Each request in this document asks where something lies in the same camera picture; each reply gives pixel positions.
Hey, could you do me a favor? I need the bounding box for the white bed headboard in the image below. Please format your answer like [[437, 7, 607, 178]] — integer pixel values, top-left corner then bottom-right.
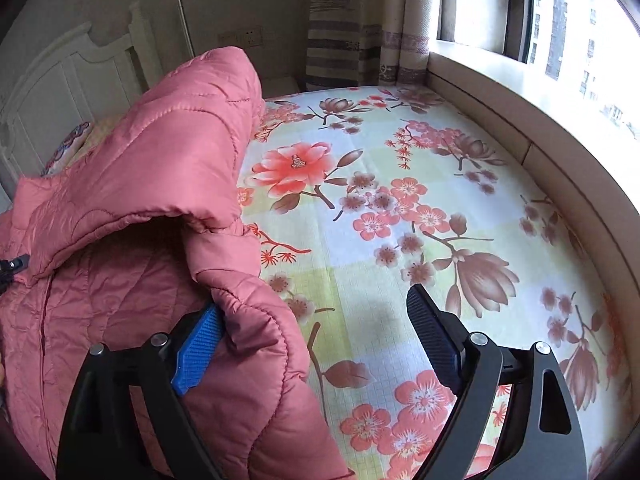
[[1, 1, 164, 196]]

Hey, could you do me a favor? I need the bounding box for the colourful round cushion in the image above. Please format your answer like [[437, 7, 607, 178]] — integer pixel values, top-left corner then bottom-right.
[[40, 122, 93, 177]]

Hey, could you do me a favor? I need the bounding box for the pink quilted coat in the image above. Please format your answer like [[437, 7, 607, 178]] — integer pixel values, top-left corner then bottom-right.
[[1, 47, 350, 479]]

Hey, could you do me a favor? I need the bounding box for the wall power socket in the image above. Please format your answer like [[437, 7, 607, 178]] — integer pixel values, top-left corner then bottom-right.
[[218, 26, 264, 49]]

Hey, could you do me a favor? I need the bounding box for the window with dark frame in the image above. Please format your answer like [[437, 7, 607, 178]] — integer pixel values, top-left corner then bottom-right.
[[439, 0, 639, 136]]

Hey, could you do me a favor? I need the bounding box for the floral duvet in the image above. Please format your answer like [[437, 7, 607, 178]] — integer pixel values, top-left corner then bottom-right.
[[239, 87, 632, 479]]

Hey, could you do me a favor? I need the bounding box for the patterned beige curtain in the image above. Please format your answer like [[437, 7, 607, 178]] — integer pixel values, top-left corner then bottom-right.
[[305, 0, 440, 90]]

